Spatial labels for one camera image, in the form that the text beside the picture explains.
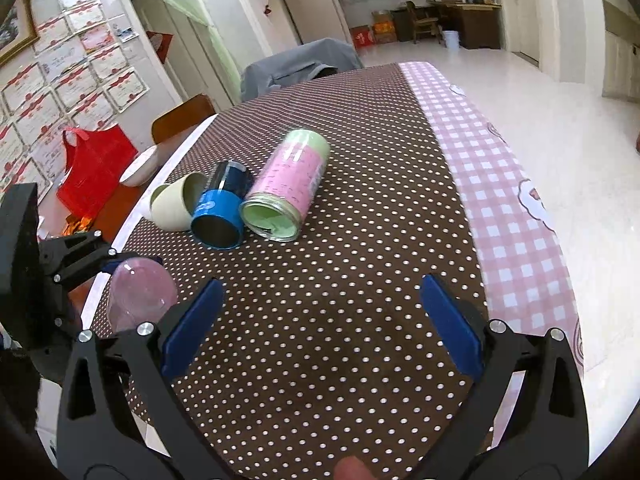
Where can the dark wooden chair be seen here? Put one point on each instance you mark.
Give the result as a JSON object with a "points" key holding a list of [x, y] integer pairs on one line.
{"points": [[422, 24]]}

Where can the red cardboard box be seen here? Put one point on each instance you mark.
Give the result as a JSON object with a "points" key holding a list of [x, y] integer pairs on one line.
{"points": [[362, 36]]}

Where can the brown polka dot tablecloth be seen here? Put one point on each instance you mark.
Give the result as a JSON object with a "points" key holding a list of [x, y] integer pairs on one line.
{"points": [[325, 260]]}

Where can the person's right hand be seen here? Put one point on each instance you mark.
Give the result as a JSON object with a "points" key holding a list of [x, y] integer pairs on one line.
{"points": [[352, 469]]}

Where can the cream plastic cup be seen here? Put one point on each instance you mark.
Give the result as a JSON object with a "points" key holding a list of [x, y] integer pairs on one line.
{"points": [[167, 205]]}

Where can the white bowl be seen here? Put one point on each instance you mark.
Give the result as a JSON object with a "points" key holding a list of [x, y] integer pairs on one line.
{"points": [[139, 166]]}

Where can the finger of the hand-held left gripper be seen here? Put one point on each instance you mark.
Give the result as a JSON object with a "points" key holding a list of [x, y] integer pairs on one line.
{"points": [[75, 256]]}

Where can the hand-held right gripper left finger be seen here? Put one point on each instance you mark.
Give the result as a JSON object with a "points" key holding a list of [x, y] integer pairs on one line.
{"points": [[196, 327]]}

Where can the grey cloth covered chair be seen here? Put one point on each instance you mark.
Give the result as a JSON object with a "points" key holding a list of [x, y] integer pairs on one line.
{"points": [[295, 67]]}

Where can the wall of framed certificates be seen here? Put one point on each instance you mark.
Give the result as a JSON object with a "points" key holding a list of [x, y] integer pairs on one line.
{"points": [[60, 90]]}

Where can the orange cardboard box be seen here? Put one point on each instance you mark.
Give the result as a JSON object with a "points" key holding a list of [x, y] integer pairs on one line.
{"points": [[383, 27]]}

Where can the gold framed picture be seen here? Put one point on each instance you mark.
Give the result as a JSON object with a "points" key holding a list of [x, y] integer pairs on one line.
{"points": [[12, 25]]}

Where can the pink checked tablecloth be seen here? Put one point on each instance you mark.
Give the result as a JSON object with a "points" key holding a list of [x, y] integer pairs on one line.
{"points": [[505, 210]]}

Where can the white bucket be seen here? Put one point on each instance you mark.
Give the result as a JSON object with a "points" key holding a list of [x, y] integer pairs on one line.
{"points": [[451, 39]]}

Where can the red paper door decoration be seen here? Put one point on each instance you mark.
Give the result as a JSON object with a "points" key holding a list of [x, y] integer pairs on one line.
{"points": [[163, 44]]}

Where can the green lace door curtain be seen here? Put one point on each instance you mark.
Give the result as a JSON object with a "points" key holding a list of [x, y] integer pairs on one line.
{"points": [[200, 15]]}

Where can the green and pink cup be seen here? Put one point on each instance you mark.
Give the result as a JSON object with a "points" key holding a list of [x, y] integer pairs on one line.
{"points": [[290, 180]]}

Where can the wooden desk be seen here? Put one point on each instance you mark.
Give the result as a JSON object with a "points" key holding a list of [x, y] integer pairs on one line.
{"points": [[467, 19]]}

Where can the white refrigerator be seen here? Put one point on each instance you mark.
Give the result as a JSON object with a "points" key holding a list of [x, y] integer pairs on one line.
{"points": [[312, 7]]}

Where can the clear pink plastic cup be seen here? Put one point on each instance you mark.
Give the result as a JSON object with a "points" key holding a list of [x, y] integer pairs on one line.
{"points": [[145, 290]]}

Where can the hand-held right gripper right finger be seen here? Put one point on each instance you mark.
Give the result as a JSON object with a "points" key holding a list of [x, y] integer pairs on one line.
{"points": [[450, 327]]}

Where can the blue metallic cup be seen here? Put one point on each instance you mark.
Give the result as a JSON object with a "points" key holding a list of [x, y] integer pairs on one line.
{"points": [[220, 210]]}

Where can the red plastic bag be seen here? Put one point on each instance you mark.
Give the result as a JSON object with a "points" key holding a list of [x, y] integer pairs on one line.
{"points": [[95, 165]]}

